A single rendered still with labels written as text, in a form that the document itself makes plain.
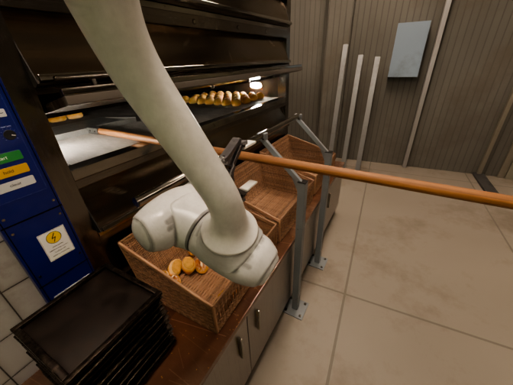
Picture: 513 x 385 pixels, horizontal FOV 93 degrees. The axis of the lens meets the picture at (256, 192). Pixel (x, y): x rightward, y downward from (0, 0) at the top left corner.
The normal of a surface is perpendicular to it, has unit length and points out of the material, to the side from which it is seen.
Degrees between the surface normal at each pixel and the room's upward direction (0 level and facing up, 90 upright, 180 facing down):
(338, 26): 90
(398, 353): 0
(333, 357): 0
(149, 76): 82
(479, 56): 90
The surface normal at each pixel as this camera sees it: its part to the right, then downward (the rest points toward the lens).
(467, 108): -0.44, 0.44
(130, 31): 0.81, 0.35
